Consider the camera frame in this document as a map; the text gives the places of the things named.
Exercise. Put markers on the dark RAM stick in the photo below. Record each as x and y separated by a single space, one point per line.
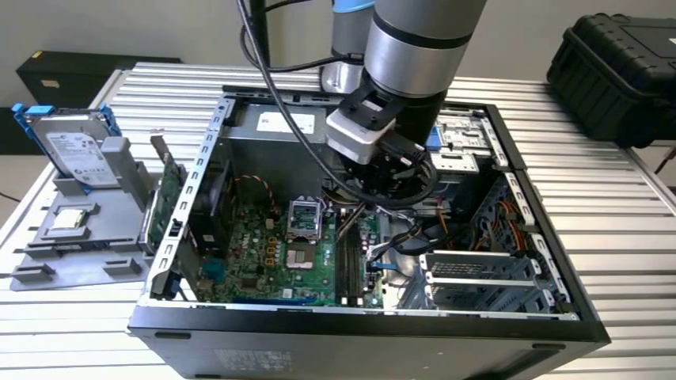
351 222
95 242

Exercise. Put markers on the black RAM slot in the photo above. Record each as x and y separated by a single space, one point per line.
343 273
358 273
351 273
336 273

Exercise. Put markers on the silver drive cage blue latch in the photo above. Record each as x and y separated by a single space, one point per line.
454 162

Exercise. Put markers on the grey power supply unit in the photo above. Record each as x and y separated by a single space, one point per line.
264 166

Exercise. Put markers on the perforated silver disk bay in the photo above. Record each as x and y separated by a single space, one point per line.
480 257

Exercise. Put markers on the black hard carrying case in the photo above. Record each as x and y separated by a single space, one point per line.
607 79

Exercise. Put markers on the black stand pole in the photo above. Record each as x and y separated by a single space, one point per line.
264 23

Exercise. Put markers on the CPU socket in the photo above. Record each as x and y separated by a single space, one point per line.
302 257

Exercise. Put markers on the black case fan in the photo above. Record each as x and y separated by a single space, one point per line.
211 198

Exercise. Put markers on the green motherboard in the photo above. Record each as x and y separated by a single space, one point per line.
311 283

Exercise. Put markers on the green graphics card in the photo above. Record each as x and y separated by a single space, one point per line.
170 186

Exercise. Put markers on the blue expansion slot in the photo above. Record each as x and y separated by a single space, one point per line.
275 301

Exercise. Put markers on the black open PC case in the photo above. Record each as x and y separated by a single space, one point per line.
370 356

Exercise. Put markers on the grey parts rack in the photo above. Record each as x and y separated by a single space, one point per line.
114 225

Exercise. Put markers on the hard disk blue carrier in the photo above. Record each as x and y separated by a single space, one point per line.
66 132

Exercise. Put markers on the black cabinet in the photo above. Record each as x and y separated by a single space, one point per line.
68 75

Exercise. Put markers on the silver CPU chip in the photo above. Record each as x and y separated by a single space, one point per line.
70 219

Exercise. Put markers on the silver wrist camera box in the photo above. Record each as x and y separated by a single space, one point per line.
354 138

